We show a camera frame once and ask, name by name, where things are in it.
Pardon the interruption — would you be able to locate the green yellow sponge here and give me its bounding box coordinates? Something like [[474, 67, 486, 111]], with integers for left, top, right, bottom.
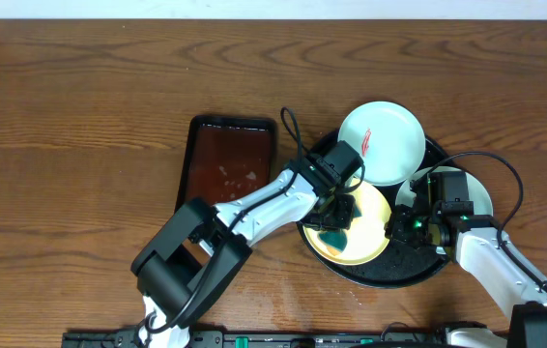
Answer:
[[318, 202, 361, 253]]

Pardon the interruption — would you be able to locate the yellow plate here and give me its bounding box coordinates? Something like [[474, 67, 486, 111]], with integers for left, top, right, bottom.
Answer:
[[302, 182, 391, 266]]

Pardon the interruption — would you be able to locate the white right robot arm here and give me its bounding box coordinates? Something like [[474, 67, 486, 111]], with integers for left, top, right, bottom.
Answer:
[[385, 200, 547, 347]]

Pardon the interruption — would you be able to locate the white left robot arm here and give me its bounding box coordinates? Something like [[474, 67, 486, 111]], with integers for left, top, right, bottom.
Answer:
[[130, 161, 358, 347]]

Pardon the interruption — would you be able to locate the round black tray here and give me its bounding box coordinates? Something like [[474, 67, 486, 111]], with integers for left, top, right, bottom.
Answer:
[[296, 129, 449, 289]]

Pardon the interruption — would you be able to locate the rectangular brown water tray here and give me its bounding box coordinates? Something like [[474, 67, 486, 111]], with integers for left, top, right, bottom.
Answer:
[[175, 114, 277, 209]]

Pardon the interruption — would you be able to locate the right light green plate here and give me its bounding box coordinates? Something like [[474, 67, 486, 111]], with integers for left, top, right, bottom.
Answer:
[[393, 165, 494, 256]]

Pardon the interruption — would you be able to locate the light green plate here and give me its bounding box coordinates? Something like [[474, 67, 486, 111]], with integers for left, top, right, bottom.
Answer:
[[393, 165, 494, 256], [337, 101, 425, 187]]

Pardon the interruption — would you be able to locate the upper light green plate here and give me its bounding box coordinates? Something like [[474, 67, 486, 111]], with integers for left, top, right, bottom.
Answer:
[[337, 101, 425, 187]]

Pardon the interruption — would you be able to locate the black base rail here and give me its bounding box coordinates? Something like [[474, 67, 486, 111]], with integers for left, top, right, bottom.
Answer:
[[60, 321, 511, 348]]

